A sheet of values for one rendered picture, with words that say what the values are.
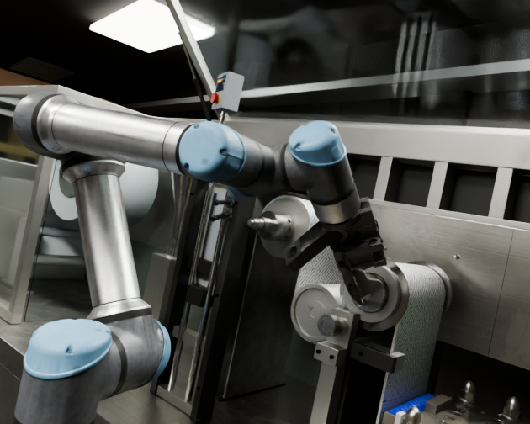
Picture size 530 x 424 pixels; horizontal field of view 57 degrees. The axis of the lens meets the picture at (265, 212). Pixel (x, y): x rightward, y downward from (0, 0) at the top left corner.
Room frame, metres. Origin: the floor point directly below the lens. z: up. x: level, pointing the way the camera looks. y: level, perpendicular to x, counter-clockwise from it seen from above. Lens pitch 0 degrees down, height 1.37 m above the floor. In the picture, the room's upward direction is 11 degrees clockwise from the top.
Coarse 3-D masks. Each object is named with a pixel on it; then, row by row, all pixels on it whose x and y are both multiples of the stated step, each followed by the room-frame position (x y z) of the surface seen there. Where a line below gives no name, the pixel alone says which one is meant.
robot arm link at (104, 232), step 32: (64, 160) 0.89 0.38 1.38; (96, 160) 0.88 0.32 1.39; (96, 192) 0.88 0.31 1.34; (96, 224) 0.87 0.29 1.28; (96, 256) 0.86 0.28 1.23; (128, 256) 0.88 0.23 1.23; (96, 288) 0.85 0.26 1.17; (128, 288) 0.86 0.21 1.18; (96, 320) 0.83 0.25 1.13; (128, 320) 0.83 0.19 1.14; (128, 352) 0.79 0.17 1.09; (160, 352) 0.86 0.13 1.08; (128, 384) 0.80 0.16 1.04
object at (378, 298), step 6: (372, 276) 0.94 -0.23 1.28; (378, 276) 0.93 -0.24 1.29; (384, 282) 0.93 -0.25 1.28; (384, 288) 0.92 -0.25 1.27; (372, 294) 0.93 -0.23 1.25; (378, 294) 0.92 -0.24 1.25; (384, 294) 0.92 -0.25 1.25; (372, 300) 0.93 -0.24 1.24; (378, 300) 0.92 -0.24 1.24; (384, 300) 0.92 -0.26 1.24; (360, 306) 0.94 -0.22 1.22; (366, 306) 0.94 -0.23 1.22; (372, 306) 0.93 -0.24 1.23; (378, 306) 0.92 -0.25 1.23
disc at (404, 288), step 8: (392, 264) 0.93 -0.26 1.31; (392, 272) 0.93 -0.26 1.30; (400, 272) 0.92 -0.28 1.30; (400, 280) 0.92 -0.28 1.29; (400, 288) 0.92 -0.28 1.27; (408, 288) 0.91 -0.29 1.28; (344, 296) 0.99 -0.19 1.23; (400, 296) 0.92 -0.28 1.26; (408, 296) 0.91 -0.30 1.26; (344, 304) 0.99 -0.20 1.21; (400, 304) 0.91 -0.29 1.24; (400, 312) 0.91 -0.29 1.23; (360, 320) 0.96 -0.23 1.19; (384, 320) 0.93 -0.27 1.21; (392, 320) 0.92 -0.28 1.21; (368, 328) 0.95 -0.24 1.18; (376, 328) 0.94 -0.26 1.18; (384, 328) 0.93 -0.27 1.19
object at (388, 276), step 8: (368, 272) 0.95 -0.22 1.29; (376, 272) 0.94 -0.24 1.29; (384, 272) 0.93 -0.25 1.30; (384, 280) 0.93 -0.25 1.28; (392, 280) 0.92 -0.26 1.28; (344, 288) 0.98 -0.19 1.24; (392, 288) 0.92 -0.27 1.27; (392, 296) 0.92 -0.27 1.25; (352, 304) 0.96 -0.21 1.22; (392, 304) 0.91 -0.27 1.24; (360, 312) 0.95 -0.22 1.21; (368, 312) 0.94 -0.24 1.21; (376, 312) 0.93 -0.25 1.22; (384, 312) 0.92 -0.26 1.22; (392, 312) 0.91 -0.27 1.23; (368, 320) 0.94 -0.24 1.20; (376, 320) 0.93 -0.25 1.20
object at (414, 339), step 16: (432, 320) 1.06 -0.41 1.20; (400, 336) 0.94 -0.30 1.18; (416, 336) 1.00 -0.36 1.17; (432, 336) 1.08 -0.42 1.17; (416, 352) 1.02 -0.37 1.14; (432, 352) 1.09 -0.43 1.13; (416, 368) 1.03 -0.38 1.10; (384, 384) 0.92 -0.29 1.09; (400, 384) 0.97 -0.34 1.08; (416, 384) 1.05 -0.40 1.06; (400, 400) 0.99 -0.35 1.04
